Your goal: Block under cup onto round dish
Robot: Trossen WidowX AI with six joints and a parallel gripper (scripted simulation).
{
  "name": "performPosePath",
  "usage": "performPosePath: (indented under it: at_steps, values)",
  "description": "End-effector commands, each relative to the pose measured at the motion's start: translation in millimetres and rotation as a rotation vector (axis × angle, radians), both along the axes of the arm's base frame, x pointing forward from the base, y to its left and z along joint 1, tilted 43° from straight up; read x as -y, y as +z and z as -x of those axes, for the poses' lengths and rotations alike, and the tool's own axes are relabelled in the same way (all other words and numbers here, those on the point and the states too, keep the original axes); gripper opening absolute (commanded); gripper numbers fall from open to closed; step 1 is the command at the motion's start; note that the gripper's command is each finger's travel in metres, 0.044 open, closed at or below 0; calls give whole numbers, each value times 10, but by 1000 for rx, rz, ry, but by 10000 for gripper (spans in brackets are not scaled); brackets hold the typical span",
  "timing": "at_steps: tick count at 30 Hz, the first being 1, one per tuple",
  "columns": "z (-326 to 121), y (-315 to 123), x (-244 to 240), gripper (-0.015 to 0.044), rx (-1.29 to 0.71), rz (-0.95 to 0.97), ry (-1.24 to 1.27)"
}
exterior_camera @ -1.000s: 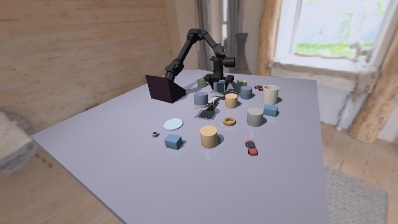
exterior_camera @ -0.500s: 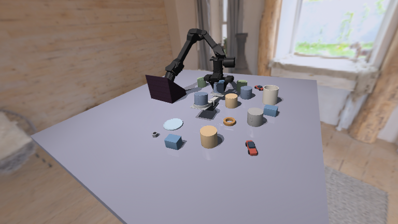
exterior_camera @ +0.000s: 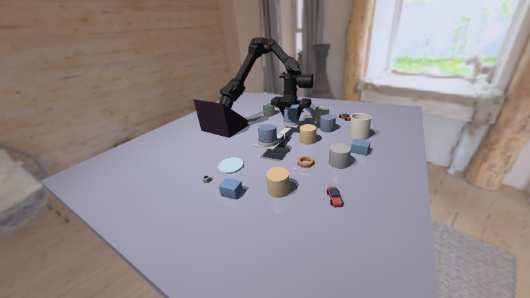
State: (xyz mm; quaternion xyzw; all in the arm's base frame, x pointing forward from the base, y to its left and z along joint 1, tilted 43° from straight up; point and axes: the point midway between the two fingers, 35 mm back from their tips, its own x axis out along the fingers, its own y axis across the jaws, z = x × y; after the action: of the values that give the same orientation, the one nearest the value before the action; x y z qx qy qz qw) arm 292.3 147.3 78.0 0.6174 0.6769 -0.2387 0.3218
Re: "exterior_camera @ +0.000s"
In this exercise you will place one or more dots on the orange ring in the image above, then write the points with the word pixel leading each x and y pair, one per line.
pixel 305 158

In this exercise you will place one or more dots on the tan cylinder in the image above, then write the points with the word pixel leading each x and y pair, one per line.
pixel 278 182
pixel 308 134

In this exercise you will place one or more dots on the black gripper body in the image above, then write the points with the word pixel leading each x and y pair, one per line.
pixel 304 103

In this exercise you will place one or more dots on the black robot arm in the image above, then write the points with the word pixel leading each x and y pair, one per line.
pixel 235 87

